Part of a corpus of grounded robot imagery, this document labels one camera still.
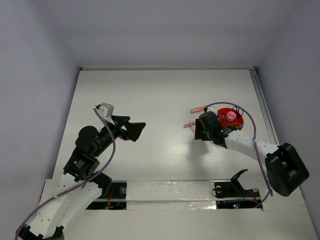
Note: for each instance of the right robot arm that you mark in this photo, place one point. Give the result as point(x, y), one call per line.
point(285, 170)

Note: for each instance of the pink round eraser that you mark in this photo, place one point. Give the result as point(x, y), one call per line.
point(230, 117)

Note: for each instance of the orange translucent pen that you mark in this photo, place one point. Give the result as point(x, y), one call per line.
point(197, 109)

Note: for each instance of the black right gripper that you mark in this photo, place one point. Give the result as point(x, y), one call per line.
point(198, 133)

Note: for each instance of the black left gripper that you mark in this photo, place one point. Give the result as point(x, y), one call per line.
point(133, 129)

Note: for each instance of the aluminium table edge rail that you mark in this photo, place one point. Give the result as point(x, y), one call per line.
point(267, 117)

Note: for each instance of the black scissors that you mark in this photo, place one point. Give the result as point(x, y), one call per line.
point(238, 111)

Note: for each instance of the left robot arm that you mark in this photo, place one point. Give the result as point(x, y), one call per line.
point(80, 183)

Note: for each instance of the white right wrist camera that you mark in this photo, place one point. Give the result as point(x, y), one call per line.
point(211, 109)

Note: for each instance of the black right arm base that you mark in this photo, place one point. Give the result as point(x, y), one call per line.
point(233, 189)

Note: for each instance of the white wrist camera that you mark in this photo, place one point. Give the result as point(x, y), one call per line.
point(105, 110)
point(211, 109)

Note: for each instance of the orange round divided container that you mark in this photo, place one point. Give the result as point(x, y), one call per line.
point(238, 123)

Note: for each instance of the pink translucent pen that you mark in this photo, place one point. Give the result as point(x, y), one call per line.
point(191, 125)

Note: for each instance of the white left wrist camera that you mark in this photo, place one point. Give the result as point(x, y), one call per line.
point(105, 110)

